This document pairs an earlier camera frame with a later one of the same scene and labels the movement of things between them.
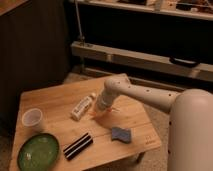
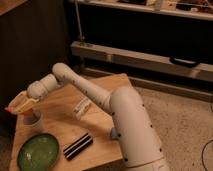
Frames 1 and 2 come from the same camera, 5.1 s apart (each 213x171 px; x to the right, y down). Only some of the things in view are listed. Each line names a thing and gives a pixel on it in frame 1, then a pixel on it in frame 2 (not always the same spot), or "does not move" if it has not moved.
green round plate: [38, 153] does not move
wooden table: [86, 139] does not move
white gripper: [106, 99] -> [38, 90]
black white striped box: [77, 146] does not move
